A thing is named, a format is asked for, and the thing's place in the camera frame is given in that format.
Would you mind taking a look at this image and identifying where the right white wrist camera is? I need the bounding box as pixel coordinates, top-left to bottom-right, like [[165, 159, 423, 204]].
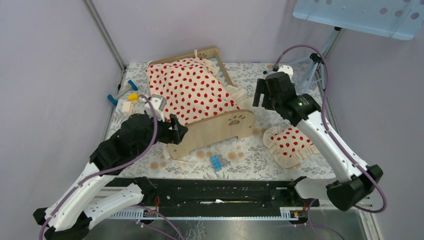
[[277, 65, 294, 79]]

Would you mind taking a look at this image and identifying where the small strawberry print pillow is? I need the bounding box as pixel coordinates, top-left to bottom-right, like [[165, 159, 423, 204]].
[[262, 125, 320, 169]]

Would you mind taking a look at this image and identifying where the wooden pet bed frame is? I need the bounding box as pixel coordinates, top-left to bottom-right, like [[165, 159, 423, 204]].
[[147, 47, 257, 160]]

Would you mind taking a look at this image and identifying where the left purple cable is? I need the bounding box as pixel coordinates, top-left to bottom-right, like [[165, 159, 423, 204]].
[[38, 94, 185, 240]]

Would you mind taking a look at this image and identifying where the beige wooden toy block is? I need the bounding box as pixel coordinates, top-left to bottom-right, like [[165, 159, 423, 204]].
[[121, 101, 133, 116]]

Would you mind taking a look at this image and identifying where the large strawberry print cushion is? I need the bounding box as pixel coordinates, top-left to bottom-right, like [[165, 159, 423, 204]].
[[145, 57, 252, 125]]

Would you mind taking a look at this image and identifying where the yellow toy block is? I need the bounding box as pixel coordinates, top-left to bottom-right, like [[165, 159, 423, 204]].
[[128, 93, 139, 102]]

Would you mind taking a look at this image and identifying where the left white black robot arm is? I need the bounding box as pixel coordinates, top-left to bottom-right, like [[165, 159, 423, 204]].
[[33, 113, 188, 240]]

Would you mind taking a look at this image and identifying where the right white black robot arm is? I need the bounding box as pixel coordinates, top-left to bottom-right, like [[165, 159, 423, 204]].
[[252, 71, 387, 213]]

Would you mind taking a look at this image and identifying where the grey tripod stand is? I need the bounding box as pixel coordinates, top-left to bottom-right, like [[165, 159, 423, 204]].
[[263, 27, 343, 94]]

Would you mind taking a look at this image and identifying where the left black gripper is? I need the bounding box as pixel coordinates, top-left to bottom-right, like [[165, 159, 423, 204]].
[[133, 110, 188, 157]]

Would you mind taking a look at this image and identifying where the floral table mat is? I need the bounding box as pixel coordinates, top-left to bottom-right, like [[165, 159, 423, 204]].
[[119, 62, 335, 181]]

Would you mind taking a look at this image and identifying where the blue toy brick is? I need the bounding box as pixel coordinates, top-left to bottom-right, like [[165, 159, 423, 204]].
[[209, 155, 223, 172]]

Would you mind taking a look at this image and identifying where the light blue perforated tray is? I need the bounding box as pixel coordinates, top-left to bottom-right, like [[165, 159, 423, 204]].
[[293, 0, 424, 41]]

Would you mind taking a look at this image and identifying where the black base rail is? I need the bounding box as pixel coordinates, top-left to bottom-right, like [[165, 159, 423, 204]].
[[109, 177, 321, 220]]

